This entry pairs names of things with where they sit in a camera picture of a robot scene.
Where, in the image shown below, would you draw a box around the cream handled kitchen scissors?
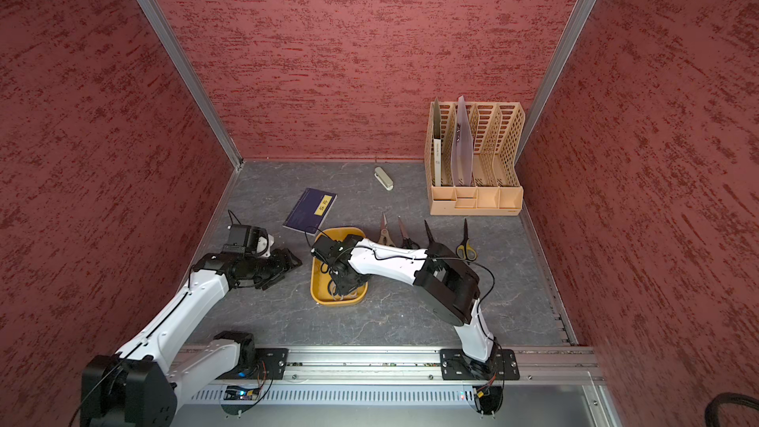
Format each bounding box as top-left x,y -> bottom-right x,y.
378,213 -> 395,247

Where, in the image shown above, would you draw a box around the black handled scissors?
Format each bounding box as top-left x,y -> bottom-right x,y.
397,217 -> 421,250
424,219 -> 436,247

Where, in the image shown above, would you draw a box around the yellow and black scissors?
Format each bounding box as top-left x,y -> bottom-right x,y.
456,219 -> 478,262

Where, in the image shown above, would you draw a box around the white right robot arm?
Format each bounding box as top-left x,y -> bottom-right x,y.
312,234 -> 497,379

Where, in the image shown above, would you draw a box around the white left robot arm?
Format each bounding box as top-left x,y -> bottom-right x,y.
70,248 -> 302,426

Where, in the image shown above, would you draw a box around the yellow plastic storage box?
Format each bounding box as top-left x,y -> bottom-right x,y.
310,227 -> 369,306

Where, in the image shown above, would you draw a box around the dark blue book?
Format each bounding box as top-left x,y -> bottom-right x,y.
283,188 -> 337,235

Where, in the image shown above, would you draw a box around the beige stapler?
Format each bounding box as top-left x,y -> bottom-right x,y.
374,167 -> 395,191

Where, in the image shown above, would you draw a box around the white book in organizer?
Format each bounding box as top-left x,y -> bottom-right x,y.
432,99 -> 442,187

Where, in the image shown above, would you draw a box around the grey folder in organizer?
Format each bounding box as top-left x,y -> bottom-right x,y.
451,96 -> 474,187

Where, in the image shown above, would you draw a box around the beige plastic file organizer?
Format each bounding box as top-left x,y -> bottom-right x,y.
424,101 -> 526,217

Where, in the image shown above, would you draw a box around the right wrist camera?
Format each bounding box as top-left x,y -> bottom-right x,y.
310,234 -> 364,269

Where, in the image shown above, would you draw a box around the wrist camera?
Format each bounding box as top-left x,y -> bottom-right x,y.
223,223 -> 274,258
310,234 -> 364,269

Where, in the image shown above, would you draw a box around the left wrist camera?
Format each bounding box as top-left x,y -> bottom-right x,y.
223,223 -> 274,258

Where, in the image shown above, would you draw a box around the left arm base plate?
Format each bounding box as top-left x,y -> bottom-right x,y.
217,348 -> 290,383

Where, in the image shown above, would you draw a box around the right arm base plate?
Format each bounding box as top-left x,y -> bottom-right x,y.
439,347 -> 521,382

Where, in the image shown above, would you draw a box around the black cable bottom right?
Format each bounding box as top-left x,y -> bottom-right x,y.
704,391 -> 759,427

